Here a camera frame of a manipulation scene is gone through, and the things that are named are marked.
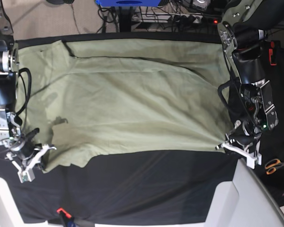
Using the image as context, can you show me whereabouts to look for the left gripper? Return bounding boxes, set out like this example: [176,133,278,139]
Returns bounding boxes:
[215,120,262,169]

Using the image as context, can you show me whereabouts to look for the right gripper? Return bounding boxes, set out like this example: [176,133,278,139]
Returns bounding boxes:
[4,128,57,183]

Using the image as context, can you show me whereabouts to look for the light green T-shirt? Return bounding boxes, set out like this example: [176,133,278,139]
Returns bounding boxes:
[19,39,232,172]

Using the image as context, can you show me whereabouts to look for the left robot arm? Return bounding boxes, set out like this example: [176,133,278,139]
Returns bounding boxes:
[217,0,284,168]

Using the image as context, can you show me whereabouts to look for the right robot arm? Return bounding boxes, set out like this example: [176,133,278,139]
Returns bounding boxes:
[0,0,56,183]

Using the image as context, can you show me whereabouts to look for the white bin right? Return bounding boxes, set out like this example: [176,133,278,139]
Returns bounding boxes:
[204,159,284,227]

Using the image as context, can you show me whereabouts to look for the red blue clamp bottom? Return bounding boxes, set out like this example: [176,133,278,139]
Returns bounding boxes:
[47,208,95,227]

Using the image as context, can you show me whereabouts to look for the black table cloth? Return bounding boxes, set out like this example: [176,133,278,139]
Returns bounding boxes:
[0,33,284,225]

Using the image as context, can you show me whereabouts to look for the red black clamp right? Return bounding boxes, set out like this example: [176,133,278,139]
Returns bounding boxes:
[268,40,281,66]

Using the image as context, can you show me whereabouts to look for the power strip with red light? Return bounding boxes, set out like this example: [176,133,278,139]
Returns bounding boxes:
[132,12,221,25]

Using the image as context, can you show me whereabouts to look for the blue plastic box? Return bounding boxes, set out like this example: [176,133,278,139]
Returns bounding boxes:
[95,0,161,7]

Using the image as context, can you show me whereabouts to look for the orange handled scissors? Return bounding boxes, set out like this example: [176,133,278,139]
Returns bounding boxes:
[265,158,284,175]

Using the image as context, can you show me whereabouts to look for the black metal stand post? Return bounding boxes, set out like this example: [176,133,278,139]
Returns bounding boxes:
[117,7,135,33]

